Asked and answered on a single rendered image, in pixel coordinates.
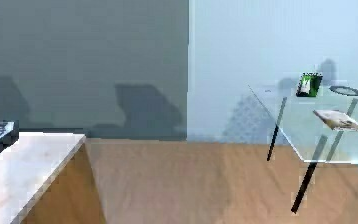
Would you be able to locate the glass table with black legs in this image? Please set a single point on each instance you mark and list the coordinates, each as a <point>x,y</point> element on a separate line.
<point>307,140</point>

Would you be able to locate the green and black box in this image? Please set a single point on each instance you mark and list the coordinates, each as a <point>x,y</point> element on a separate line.
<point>308,85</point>

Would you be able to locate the beige book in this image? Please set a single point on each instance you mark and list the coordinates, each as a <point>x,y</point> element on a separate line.
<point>338,120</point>

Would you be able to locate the white topped wooden counter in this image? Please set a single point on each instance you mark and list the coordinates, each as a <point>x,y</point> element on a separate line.
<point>30,173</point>

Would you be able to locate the dark round plate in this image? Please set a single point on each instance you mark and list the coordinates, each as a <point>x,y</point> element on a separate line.
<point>346,90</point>

